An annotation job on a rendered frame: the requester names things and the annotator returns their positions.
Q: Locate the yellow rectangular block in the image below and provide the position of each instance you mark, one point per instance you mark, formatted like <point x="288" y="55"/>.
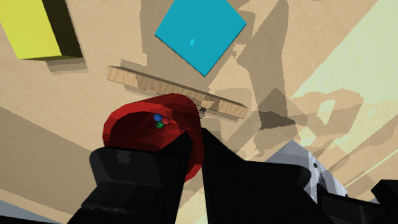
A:
<point x="39" y="29"/>

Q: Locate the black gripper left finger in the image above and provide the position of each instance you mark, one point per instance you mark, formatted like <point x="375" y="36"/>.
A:
<point x="165" y="168"/>

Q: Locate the tan wooden flat bar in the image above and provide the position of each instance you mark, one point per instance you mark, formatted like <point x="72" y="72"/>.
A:
<point x="161" y="86"/>

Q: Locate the dark red cup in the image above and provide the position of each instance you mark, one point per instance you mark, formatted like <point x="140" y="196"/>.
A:
<point x="133" y="126"/>

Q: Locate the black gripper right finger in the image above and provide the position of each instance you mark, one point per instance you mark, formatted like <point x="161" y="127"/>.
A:
<point x="225" y="175"/>

